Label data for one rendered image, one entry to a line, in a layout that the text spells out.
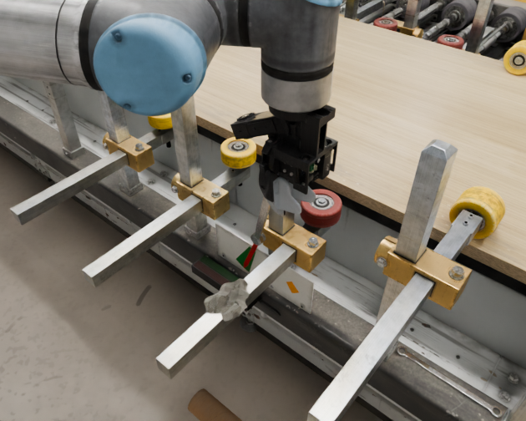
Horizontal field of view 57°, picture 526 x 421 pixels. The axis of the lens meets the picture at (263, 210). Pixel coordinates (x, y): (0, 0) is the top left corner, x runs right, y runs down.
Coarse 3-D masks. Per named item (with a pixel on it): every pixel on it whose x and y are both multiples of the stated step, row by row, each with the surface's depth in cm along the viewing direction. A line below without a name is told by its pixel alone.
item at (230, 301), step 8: (240, 280) 83; (224, 288) 82; (232, 288) 82; (240, 288) 82; (216, 296) 79; (224, 296) 80; (232, 296) 80; (240, 296) 80; (248, 296) 81; (208, 304) 80; (216, 304) 79; (224, 304) 80; (232, 304) 80; (240, 304) 80; (216, 312) 79; (224, 312) 78; (232, 312) 78; (240, 312) 78; (224, 320) 78
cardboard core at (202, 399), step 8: (200, 392) 151; (208, 392) 153; (192, 400) 150; (200, 400) 149; (208, 400) 149; (216, 400) 150; (192, 408) 149; (200, 408) 148; (208, 408) 147; (216, 408) 147; (224, 408) 148; (200, 416) 148; (208, 416) 146; (216, 416) 146; (224, 416) 145; (232, 416) 146
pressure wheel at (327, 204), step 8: (320, 192) 95; (328, 192) 95; (320, 200) 92; (328, 200) 94; (336, 200) 93; (304, 208) 92; (312, 208) 91; (320, 208) 92; (328, 208) 92; (336, 208) 91; (304, 216) 93; (312, 216) 91; (320, 216) 90; (328, 216) 90; (336, 216) 92; (312, 224) 92; (320, 224) 91; (328, 224) 92
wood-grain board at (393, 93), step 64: (256, 64) 139; (384, 64) 139; (448, 64) 139; (384, 128) 114; (448, 128) 114; (512, 128) 114; (384, 192) 96; (448, 192) 96; (512, 192) 96; (512, 256) 83
